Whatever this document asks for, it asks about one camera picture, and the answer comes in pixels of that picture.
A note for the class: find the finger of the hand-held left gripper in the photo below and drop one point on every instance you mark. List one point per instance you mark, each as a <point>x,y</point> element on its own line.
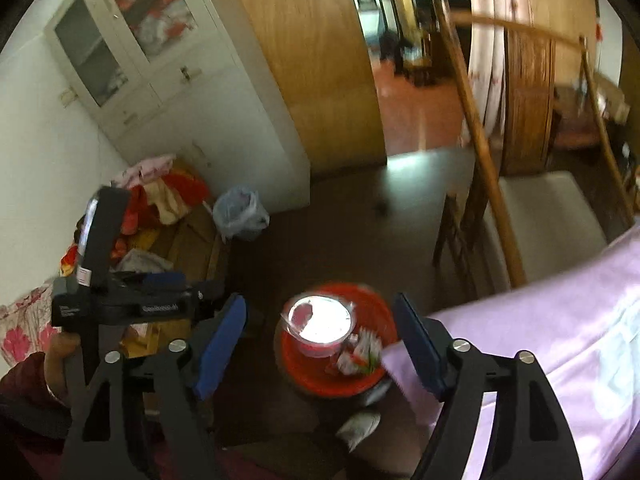
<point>205,295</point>
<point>165,279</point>

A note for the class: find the person's left forearm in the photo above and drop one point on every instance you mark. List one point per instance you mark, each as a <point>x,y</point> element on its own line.
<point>25,410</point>

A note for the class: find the bin with plastic bag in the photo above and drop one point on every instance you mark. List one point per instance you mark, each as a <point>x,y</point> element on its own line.
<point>240,212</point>

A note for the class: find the pink floral blanket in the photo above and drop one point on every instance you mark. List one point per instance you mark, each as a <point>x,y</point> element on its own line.
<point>20,325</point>

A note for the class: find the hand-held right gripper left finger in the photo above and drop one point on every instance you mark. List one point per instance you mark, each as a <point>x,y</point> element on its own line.
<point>220,345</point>

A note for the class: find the snack wrappers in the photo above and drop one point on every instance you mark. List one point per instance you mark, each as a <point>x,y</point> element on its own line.
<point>360,355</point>

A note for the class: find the purple tablecloth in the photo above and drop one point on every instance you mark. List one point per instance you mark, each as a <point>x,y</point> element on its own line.
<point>575,330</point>

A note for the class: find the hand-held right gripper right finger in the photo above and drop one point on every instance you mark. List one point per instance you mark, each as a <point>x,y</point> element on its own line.
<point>420,350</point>

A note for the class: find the pile of colourful clothes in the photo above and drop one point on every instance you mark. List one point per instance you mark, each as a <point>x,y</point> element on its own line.
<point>165,195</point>

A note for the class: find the white glass-door cabinet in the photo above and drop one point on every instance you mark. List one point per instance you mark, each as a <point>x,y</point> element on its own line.
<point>200,85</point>

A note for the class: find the brown cardboard box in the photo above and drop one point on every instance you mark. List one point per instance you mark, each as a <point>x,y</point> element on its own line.
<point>195,242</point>

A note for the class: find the white seat cushion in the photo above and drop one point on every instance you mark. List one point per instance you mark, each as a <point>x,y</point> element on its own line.
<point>545,220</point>

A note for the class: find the wooden chair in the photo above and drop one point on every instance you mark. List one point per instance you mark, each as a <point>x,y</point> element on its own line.
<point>530,105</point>

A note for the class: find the white red-print curtain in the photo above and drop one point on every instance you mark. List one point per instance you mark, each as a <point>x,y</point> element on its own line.
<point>495,35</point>

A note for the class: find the clear plastic cup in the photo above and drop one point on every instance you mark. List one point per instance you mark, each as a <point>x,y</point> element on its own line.
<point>320,325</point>

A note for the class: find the wooden door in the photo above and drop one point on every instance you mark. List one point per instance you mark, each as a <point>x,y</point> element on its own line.
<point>310,60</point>

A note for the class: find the person's left hand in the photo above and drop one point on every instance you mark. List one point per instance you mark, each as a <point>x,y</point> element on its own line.
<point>60,357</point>

